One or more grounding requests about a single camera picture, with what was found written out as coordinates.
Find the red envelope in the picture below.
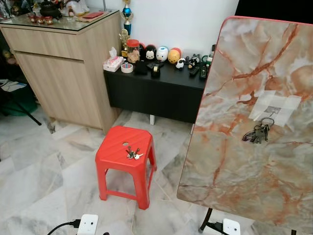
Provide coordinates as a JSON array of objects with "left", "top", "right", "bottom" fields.
[{"left": 82, "top": 11, "right": 104, "bottom": 19}]

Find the large dark key bunch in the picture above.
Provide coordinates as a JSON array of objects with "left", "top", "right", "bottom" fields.
[{"left": 242, "top": 117, "right": 275, "bottom": 144}]

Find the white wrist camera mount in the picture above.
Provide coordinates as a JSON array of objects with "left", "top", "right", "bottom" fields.
[
  {"left": 223, "top": 218, "right": 241, "bottom": 235},
  {"left": 77, "top": 214, "right": 99, "bottom": 235}
]

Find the red lid snack jar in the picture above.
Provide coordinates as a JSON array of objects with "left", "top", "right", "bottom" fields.
[{"left": 126, "top": 39, "right": 140, "bottom": 63}]

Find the dark teapot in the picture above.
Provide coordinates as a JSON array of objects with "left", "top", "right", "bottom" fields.
[{"left": 39, "top": 0, "right": 62, "bottom": 19}]

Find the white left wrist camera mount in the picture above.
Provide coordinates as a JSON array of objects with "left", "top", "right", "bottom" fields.
[{"left": 77, "top": 214, "right": 99, "bottom": 235}]

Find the red plastic stool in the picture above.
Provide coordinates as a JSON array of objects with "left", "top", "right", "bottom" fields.
[{"left": 95, "top": 126, "right": 157, "bottom": 210}]

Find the black white animal figure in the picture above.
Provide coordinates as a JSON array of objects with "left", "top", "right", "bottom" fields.
[{"left": 188, "top": 54, "right": 200, "bottom": 69}]

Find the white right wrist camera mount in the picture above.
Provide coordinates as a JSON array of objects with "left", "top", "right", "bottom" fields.
[{"left": 223, "top": 218, "right": 241, "bottom": 235}]

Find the taped clear wall hook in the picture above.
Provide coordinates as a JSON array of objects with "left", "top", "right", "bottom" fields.
[{"left": 248, "top": 90, "right": 302, "bottom": 127}]

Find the blue trophy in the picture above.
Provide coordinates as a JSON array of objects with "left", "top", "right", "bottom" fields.
[{"left": 121, "top": 0, "right": 134, "bottom": 35}]

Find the black television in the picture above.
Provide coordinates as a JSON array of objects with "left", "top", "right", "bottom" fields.
[{"left": 235, "top": 0, "right": 313, "bottom": 24}]

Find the small gold trophy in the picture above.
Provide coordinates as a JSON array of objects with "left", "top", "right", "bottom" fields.
[{"left": 120, "top": 29, "right": 130, "bottom": 57}]

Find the black low console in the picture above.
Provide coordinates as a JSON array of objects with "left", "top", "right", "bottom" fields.
[{"left": 104, "top": 54, "right": 211, "bottom": 124}]

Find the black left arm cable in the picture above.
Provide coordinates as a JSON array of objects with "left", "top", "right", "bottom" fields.
[{"left": 47, "top": 219, "right": 81, "bottom": 235}]

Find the white round plush toy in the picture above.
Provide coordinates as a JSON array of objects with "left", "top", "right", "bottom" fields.
[{"left": 156, "top": 46, "right": 169, "bottom": 62}]

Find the black box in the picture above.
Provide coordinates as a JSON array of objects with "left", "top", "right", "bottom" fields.
[{"left": 134, "top": 61, "right": 149, "bottom": 75}]

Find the pink tissue pack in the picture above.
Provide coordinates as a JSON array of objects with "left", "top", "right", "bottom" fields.
[{"left": 103, "top": 47, "right": 125, "bottom": 72}]

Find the small key bunch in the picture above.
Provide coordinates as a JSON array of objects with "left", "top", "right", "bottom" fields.
[{"left": 126, "top": 146, "right": 145, "bottom": 160}]

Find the green bag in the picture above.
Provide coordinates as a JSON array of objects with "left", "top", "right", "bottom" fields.
[{"left": 0, "top": 78, "right": 38, "bottom": 118}]

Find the black round plush toy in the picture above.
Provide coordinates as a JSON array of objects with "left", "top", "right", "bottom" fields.
[{"left": 139, "top": 43, "right": 157, "bottom": 62}]

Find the orange round plush toy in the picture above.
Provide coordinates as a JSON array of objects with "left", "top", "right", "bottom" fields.
[{"left": 168, "top": 47, "right": 182, "bottom": 65}]

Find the green black gadget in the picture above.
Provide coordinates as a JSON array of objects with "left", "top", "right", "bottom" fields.
[{"left": 199, "top": 54, "right": 213, "bottom": 81}]

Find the light wooden cabinet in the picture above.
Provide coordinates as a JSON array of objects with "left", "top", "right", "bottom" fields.
[{"left": 0, "top": 10, "right": 123, "bottom": 133}]

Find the marble pattern board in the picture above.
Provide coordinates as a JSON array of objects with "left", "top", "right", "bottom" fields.
[{"left": 177, "top": 16, "right": 313, "bottom": 234}]

